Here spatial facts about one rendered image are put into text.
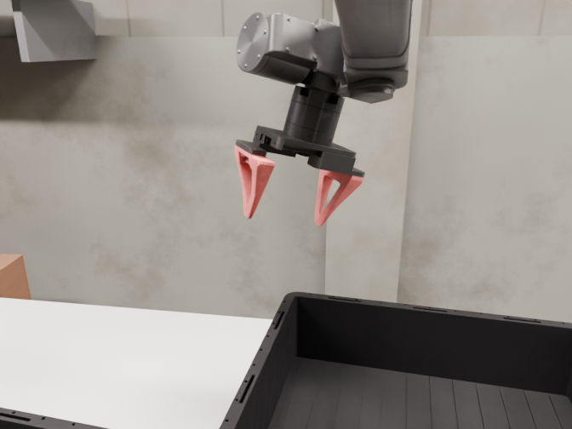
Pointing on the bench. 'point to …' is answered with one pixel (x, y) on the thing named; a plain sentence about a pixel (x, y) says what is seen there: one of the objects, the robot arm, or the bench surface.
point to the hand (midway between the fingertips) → (286, 214)
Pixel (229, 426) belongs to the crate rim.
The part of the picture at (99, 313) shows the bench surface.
